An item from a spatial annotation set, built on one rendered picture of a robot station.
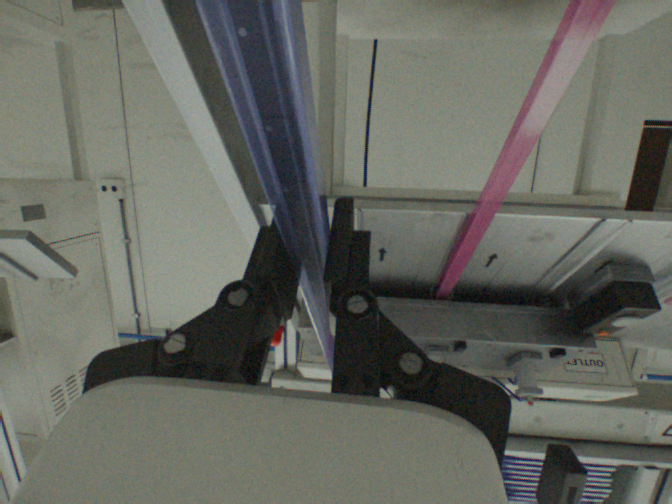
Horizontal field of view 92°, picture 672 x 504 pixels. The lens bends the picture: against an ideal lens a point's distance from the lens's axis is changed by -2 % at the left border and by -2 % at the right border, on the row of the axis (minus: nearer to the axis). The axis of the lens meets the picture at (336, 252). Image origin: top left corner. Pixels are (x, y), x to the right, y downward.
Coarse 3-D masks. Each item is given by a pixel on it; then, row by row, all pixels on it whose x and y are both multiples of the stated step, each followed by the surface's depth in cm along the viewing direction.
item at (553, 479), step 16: (560, 448) 20; (544, 464) 21; (560, 464) 19; (576, 464) 19; (544, 480) 21; (560, 480) 19; (576, 480) 19; (544, 496) 21; (560, 496) 19; (576, 496) 19
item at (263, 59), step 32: (224, 0) 5; (256, 0) 5; (288, 0) 5; (224, 32) 5; (256, 32) 5; (288, 32) 5; (224, 64) 6; (256, 64) 5; (288, 64) 5; (256, 96) 6; (288, 96) 6; (256, 128) 7; (288, 128) 7; (256, 160) 7; (288, 160) 7; (320, 160) 8; (288, 192) 8; (320, 192) 9; (288, 224) 10; (320, 224) 9; (288, 256) 11; (320, 256) 11; (320, 288) 13; (320, 320) 17
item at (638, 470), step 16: (656, 416) 52; (656, 432) 53; (512, 448) 53; (528, 448) 53; (544, 448) 53; (576, 448) 53; (592, 448) 53; (608, 448) 53; (624, 448) 53; (640, 448) 53; (656, 448) 53; (624, 464) 57; (640, 464) 51; (656, 464) 51; (624, 480) 57; (640, 480) 51; (624, 496) 57; (640, 496) 52
